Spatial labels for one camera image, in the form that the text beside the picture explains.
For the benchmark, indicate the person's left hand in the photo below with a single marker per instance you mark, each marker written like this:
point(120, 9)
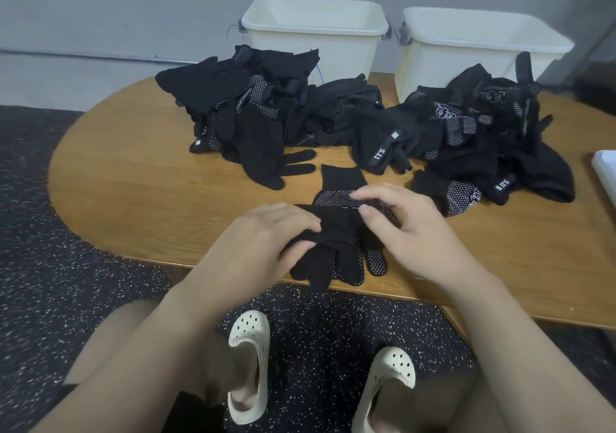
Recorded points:
point(250, 250)

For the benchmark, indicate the person's right hand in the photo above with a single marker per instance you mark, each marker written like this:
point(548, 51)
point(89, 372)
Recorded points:
point(423, 240)

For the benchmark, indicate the pile of black gloves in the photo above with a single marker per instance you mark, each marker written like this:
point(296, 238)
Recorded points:
point(221, 91)
point(348, 269)

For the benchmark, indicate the stack of black gloves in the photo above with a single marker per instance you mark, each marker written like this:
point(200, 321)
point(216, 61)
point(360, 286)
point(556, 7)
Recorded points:
point(332, 226)

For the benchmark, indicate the white plastic bin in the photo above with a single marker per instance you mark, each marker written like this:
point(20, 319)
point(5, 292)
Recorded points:
point(346, 57)
point(423, 72)

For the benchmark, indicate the person's right forearm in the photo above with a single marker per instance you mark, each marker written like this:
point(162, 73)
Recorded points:
point(529, 360)

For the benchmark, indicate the person's left forearm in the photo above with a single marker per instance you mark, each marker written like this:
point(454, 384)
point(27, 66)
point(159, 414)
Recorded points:
point(125, 370)

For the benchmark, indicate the person's left white shoe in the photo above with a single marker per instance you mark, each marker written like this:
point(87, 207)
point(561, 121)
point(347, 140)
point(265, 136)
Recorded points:
point(252, 336)

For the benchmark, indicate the person's white shoe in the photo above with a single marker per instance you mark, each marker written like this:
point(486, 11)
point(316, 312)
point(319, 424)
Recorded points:
point(252, 336)
point(390, 370)

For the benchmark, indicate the person's right white shoe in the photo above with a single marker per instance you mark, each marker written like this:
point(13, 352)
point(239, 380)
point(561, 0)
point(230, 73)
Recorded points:
point(390, 370)

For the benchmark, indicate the person's left leg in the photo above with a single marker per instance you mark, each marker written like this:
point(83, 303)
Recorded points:
point(106, 341)

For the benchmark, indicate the white flat tray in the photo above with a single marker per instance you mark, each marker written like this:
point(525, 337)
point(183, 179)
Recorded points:
point(606, 173)

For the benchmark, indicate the metal rack frame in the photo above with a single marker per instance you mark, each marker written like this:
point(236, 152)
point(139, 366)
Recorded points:
point(597, 91)

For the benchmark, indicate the grey wall pipe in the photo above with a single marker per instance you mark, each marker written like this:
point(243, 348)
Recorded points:
point(96, 56)

